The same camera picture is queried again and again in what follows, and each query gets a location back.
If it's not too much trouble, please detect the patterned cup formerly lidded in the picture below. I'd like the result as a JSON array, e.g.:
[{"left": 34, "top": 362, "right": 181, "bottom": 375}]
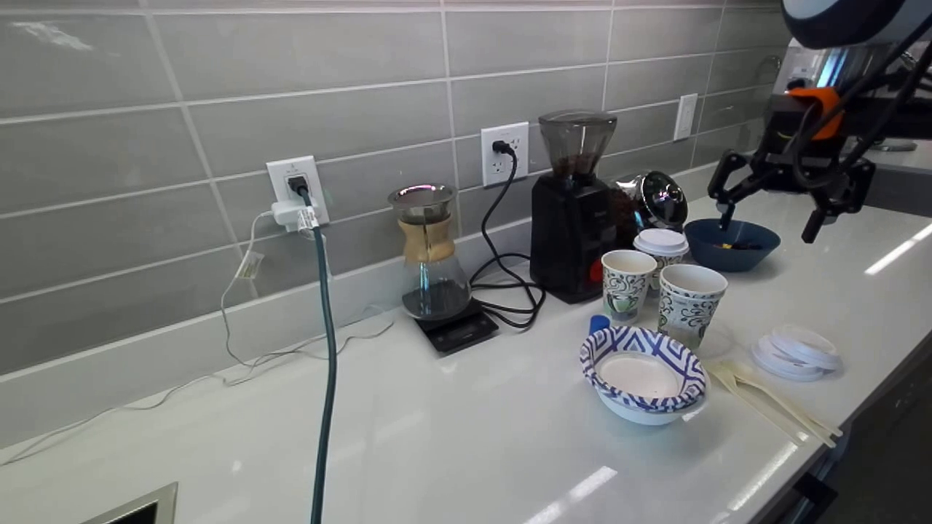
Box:
[{"left": 601, "top": 251, "right": 659, "bottom": 321}]

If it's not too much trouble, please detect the open patterned paper cup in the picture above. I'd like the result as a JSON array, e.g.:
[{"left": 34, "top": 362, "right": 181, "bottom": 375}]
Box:
[{"left": 659, "top": 263, "right": 727, "bottom": 350}]

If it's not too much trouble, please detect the white thin cable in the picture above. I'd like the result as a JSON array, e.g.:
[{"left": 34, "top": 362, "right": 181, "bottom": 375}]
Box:
[{"left": 0, "top": 206, "right": 401, "bottom": 470}]

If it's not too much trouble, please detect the black coffee scale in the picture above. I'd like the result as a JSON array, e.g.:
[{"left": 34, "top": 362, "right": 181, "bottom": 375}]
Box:
[{"left": 419, "top": 301, "right": 497, "bottom": 356}]

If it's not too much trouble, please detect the right wall outlet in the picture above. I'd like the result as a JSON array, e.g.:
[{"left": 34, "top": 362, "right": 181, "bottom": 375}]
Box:
[{"left": 672, "top": 94, "right": 700, "bottom": 139}]

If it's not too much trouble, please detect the wall outlet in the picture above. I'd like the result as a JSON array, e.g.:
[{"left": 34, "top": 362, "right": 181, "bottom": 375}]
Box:
[
  {"left": 481, "top": 122, "right": 531, "bottom": 186},
  {"left": 672, "top": 94, "right": 700, "bottom": 139},
  {"left": 269, "top": 155, "right": 330, "bottom": 234}
]

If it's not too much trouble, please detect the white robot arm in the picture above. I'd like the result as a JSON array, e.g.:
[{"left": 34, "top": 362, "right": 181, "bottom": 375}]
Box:
[{"left": 707, "top": 0, "right": 932, "bottom": 243}]

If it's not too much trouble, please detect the white lid on counter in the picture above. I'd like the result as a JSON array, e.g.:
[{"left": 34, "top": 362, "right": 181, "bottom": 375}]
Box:
[{"left": 748, "top": 345, "right": 823, "bottom": 381}]

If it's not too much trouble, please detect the dark blue bowl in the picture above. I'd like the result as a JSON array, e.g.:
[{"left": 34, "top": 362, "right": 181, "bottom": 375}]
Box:
[{"left": 685, "top": 219, "right": 780, "bottom": 275}]

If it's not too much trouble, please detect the rear lidded paper cup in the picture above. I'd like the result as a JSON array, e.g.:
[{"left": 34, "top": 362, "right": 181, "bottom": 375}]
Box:
[{"left": 636, "top": 227, "right": 691, "bottom": 266}]

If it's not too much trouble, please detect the glass pour-over carafe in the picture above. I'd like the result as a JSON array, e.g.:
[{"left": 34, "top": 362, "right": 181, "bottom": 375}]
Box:
[{"left": 388, "top": 183, "right": 471, "bottom": 321}]

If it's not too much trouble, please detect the black coffee grinder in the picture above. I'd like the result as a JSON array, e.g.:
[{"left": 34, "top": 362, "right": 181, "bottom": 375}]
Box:
[{"left": 531, "top": 112, "right": 617, "bottom": 304}]

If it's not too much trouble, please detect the blue white patterned bowl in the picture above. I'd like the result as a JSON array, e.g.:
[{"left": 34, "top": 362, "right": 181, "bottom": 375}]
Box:
[{"left": 579, "top": 327, "right": 707, "bottom": 425}]

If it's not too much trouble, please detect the chrome round appliance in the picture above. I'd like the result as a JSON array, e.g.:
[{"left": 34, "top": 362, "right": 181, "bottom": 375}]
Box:
[{"left": 617, "top": 171, "right": 686, "bottom": 231}]

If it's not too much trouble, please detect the left wall outlet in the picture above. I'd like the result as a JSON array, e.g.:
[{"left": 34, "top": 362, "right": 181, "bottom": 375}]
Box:
[{"left": 269, "top": 155, "right": 330, "bottom": 234}]

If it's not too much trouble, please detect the white plastic cup lid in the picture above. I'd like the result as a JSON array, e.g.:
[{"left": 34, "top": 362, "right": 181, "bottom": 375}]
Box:
[{"left": 751, "top": 327, "right": 841, "bottom": 380}]

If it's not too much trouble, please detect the middle wall outlet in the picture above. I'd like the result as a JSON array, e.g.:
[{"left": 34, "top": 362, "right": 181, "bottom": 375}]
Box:
[{"left": 481, "top": 122, "right": 531, "bottom": 186}]

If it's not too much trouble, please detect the black grinder power cord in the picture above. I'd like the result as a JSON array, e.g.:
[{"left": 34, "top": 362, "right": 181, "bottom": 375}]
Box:
[{"left": 468, "top": 139, "right": 548, "bottom": 331}]

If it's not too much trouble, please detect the blue bottle cap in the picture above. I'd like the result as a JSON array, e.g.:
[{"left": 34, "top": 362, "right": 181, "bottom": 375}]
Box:
[{"left": 589, "top": 314, "right": 612, "bottom": 334}]

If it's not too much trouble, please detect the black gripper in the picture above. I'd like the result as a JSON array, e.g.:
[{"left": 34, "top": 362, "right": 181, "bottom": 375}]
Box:
[{"left": 707, "top": 86, "right": 874, "bottom": 246}]

